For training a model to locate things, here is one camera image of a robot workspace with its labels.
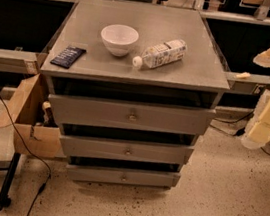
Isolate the grey top drawer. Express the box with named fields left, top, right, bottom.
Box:
left=48, top=95, right=215, bottom=135

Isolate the white ceramic bowl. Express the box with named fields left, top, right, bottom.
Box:
left=100, top=24, right=139, bottom=56

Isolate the dark blue snack packet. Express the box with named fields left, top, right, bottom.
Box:
left=51, top=46, right=86, bottom=69

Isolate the black power adapter cable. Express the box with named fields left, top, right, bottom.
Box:
left=207, top=102, right=256, bottom=139

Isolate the brown cardboard box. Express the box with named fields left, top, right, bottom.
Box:
left=0, top=74, right=64, bottom=158

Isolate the clear plastic bottle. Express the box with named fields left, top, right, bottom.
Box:
left=132, top=39, right=187, bottom=69

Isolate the black floor cable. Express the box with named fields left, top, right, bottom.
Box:
left=0, top=94, right=63, bottom=216

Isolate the black table leg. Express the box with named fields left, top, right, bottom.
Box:
left=0, top=153, right=21, bottom=211

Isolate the grey drawer cabinet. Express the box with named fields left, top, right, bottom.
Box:
left=27, top=0, right=242, bottom=181

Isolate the grey middle drawer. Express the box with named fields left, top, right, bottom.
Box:
left=60, top=135, right=194, bottom=165

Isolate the grey bottom drawer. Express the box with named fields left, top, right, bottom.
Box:
left=66, top=165, right=181, bottom=188

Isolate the small cream foam piece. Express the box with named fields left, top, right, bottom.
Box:
left=235, top=72, right=250, bottom=79

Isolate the grey drawer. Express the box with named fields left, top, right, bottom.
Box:
left=66, top=165, right=181, bottom=188
left=60, top=135, right=194, bottom=165
left=48, top=95, right=215, bottom=135

